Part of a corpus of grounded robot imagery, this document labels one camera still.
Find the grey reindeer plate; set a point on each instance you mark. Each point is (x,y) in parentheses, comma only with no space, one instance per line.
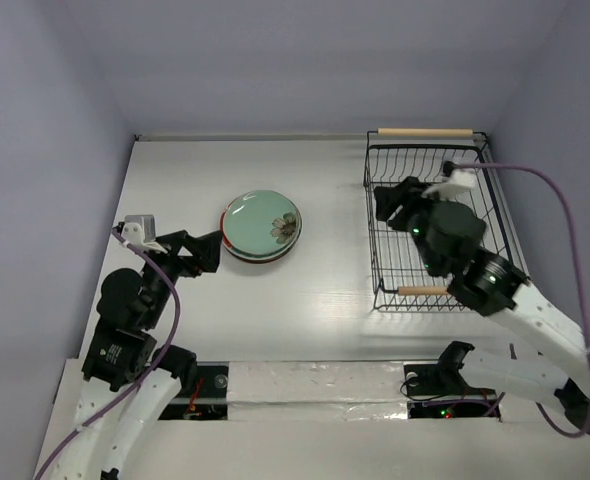
(258,261)

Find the red teal plate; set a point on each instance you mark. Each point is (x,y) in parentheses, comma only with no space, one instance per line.
(237,226)

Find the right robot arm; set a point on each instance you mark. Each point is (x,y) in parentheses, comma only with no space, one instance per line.
(535,330)

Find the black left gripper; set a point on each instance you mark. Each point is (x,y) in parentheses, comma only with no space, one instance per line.
(205,250)

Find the light green flower plate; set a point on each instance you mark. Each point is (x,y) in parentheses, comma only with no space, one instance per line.
(263,203)

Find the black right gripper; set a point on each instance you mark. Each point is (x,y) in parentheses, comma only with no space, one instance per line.
(404,206)

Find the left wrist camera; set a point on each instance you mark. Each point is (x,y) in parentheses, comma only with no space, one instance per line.
(139,231)

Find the black wire dish rack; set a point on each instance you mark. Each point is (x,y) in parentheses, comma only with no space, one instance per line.
(399,279)

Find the white blue floral plate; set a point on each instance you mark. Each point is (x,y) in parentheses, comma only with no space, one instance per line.
(259,249)

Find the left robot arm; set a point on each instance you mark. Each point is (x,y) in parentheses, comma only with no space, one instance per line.
(132,370)

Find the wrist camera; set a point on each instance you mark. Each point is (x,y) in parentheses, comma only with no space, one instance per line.
(455,181)
(139,231)

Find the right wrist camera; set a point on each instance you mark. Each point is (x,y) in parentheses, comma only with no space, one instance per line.
(455,181)

